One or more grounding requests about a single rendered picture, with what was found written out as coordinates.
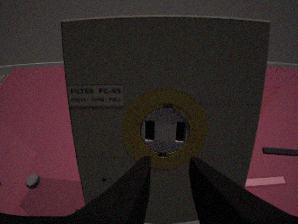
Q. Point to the dark grey flat bar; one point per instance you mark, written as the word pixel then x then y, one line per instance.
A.
pixel 280 151

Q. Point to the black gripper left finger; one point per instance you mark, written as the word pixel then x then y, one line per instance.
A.
pixel 125 202

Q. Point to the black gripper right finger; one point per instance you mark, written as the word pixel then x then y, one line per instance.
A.
pixel 219 200

